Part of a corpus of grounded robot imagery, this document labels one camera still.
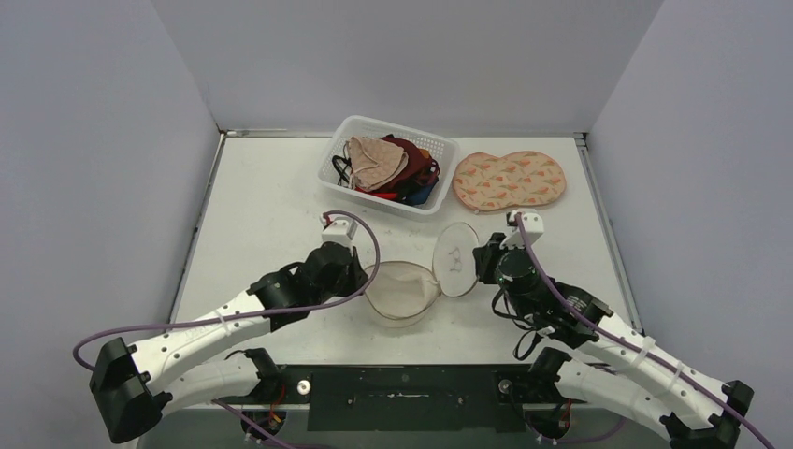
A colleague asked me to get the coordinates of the beige lace bra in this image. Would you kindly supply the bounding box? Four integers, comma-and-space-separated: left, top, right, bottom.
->
346, 137, 408, 192

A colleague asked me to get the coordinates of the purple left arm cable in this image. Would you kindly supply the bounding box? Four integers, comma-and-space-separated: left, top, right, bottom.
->
71, 210, 382, 373

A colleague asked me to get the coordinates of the white plastic basket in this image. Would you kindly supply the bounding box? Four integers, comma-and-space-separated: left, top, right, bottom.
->
318, 116, 461, 221

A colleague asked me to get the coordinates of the navy blue bra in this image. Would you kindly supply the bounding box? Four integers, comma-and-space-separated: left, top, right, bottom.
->
405, 185, 434, 207

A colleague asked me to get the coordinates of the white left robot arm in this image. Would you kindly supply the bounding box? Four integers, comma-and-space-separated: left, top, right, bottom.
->
89, 241, 368, 443

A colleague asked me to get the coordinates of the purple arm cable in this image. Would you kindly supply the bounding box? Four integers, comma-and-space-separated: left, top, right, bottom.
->
71, 210, 382, 373
513, 212, 779, 449

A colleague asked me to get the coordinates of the white round mesh laundry bag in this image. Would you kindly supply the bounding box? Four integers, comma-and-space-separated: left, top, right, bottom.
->
365, 222, 480, 328

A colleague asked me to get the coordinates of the dark red garment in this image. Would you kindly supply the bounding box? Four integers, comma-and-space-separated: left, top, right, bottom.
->
377, 135, 440, 196

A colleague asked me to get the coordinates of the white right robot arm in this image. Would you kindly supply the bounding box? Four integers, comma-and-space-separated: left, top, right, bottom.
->
470, 230, 760, 448

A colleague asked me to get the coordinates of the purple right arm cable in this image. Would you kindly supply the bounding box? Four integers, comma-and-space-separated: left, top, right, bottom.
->
513, 212, 779, 449

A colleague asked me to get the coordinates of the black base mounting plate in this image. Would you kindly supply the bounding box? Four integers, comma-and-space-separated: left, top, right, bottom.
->
229, 364, 566, 432

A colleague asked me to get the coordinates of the black and white bra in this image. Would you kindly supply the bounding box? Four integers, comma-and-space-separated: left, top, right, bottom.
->
331, 143, 353, 188

